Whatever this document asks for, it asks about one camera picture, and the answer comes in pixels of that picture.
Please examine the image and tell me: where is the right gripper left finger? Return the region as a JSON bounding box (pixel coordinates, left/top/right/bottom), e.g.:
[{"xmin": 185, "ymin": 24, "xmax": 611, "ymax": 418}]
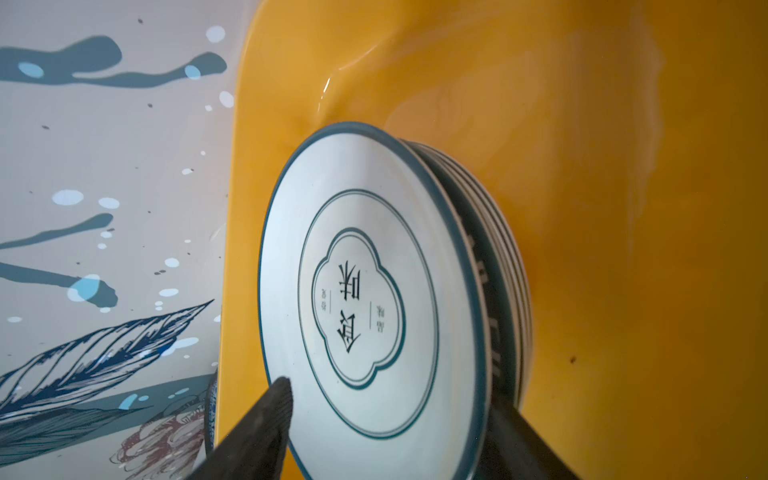
[{"xmin": 189, "ymin": 377, "xmax": 294, "ymax": 480}]

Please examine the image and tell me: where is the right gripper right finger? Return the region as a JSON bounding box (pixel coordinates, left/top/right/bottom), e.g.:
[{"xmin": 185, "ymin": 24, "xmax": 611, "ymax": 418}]
[{"xmin": 475, "ymin": 398, "xmax": 578, "ymax": 480}]

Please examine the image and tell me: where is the yellow plastic bin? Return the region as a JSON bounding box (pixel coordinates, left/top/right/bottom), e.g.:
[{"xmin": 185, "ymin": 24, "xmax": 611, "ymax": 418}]
[{"xmin": 216, "ymin": 1, "xmax": 767, "ymax": 479}]

